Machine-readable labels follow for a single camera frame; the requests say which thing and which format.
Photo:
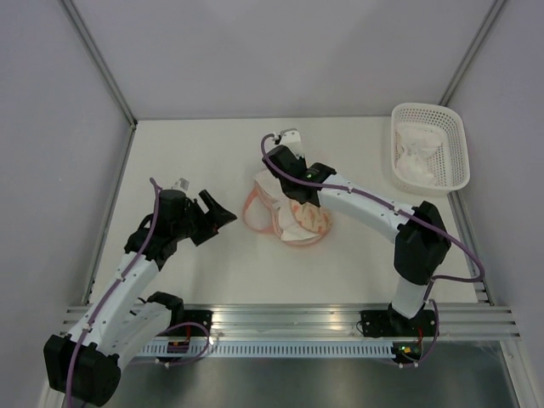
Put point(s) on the white slotted cable duct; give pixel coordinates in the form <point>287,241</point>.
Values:
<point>270,349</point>

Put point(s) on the floral mesh laundry bag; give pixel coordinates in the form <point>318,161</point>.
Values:
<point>293,221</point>

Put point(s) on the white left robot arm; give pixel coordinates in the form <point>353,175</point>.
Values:
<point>87,362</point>

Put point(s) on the aluminium mounting rail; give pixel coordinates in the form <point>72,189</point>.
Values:
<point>457,321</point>

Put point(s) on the white perforated plastic basket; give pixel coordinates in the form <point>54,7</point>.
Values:
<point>449,165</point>

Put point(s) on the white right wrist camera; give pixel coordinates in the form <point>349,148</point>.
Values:
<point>291,139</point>

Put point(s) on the right aluminium frame post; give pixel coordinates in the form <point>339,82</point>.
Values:
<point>482,34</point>

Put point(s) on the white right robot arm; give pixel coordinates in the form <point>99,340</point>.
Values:
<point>419,249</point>

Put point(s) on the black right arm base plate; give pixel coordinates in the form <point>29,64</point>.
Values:
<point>377,323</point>

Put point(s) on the white bra from bag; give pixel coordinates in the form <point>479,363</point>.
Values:
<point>293,231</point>

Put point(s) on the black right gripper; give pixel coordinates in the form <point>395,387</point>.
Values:
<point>303,160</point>

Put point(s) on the aluminium frame post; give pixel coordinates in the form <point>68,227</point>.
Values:
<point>482,34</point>
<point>85,36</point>

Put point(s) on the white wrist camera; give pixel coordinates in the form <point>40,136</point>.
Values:
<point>291,139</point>
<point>181,184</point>

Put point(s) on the white bra in basket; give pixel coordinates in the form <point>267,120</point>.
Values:
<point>417,143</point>

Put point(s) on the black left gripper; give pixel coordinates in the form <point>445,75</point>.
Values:
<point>216,214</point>

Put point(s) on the left aluminium frame post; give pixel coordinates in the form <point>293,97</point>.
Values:
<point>85,36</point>

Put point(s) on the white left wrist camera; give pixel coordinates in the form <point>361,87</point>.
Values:
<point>181,184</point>

